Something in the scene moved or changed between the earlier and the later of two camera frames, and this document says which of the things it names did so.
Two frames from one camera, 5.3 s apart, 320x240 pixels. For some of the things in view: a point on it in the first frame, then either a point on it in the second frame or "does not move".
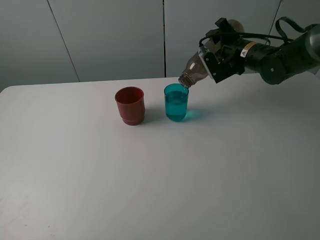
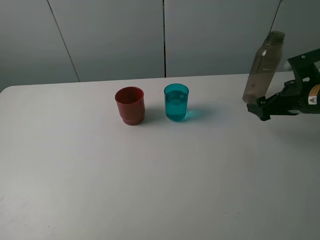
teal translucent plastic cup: x=176 y=96 does not move
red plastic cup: x=131 y=103 does not move
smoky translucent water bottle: x=197 y=67 → x=264 y=67
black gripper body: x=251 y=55 → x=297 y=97
